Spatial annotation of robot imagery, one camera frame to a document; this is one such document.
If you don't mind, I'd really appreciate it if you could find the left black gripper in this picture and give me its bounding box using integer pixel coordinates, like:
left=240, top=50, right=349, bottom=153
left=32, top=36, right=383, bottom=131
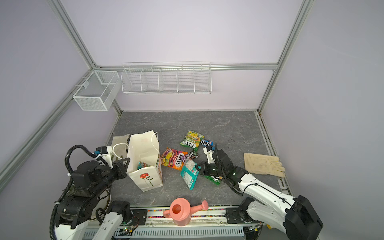
left=92, top=157, right=131, bottom=196

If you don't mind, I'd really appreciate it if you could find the teal snack pack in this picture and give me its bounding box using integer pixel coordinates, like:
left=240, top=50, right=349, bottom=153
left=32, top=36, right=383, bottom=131
left=181, top=160, right=199, bottom=190
left=137, top=162, right=151, bottom=170

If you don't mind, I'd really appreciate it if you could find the white paper gift bag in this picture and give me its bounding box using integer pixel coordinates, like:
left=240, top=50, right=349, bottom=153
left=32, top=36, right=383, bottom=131
left=112, top=131, right=163, bottom=192

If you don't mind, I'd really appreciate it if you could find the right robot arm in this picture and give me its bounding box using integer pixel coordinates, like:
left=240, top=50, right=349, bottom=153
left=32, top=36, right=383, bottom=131
left=196, top=147, right=324, bottom=240

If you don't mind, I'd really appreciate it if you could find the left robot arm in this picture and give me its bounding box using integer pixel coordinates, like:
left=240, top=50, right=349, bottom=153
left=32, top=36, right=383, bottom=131
left=49, top=145, right=131, bottom=240

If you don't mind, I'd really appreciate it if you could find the green Fox's spring tea bag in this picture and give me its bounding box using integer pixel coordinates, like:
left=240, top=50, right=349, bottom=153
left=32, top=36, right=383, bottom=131
left=205, top=176, right=221, bottom=186

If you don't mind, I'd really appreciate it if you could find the green Fox's candy bag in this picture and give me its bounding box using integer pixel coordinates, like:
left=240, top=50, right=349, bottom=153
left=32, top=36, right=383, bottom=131
left=180, top=131, right=205, bottom=152

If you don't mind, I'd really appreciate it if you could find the blue M&M's packet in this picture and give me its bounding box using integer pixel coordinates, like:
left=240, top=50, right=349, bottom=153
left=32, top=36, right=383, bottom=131
left=200, top=139, right=215, bottom=150

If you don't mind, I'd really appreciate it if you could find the brown M&M's packet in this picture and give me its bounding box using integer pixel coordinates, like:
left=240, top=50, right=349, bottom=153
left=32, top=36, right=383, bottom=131
left=181, top=151, right=199, bottom=163

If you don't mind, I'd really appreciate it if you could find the beige work glove right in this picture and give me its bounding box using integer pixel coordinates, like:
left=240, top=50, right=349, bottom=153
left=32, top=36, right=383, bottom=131
left=244, top=153, right=286, bottom=178

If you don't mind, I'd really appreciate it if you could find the beige work glove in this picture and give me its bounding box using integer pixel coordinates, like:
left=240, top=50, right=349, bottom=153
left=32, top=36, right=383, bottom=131
left=111, top=134, right=130, bottom=151
left=244, top=153, right=286, bottom=178

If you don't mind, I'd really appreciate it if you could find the beige work glove left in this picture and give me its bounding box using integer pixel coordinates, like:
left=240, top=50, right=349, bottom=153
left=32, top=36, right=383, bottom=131
left=111, top=134, right=130, bottom=151

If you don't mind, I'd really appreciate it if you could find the pink watering can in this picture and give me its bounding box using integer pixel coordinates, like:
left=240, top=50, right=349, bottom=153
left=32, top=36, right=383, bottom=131
left=163, top=198, right=209, bottom=227

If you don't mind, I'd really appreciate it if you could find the white mesh box basket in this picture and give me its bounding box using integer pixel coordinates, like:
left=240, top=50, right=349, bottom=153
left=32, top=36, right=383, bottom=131
left=73, top=70, right=122, bottom=112

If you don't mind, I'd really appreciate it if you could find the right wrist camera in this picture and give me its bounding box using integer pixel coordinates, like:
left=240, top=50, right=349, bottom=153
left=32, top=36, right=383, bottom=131
left=203, top=146, right=215, bottom=164

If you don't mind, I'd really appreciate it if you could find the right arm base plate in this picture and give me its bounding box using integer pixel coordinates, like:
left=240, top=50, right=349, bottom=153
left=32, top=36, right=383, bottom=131
left=225, top=207, right=251, bottom=224

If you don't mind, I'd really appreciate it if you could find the white vented rail cover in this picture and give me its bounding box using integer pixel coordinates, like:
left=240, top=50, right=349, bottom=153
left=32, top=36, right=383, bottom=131
left=83, top=226, right=246, bottom=240

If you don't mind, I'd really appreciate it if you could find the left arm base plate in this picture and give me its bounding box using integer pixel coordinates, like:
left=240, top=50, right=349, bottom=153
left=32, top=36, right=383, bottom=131
left=129, top=209, right=148, bottom=227

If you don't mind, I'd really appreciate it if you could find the white wire shelf basket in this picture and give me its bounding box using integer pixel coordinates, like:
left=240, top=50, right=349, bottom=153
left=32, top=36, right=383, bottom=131
left=121, top=62, right=212, bottom=95

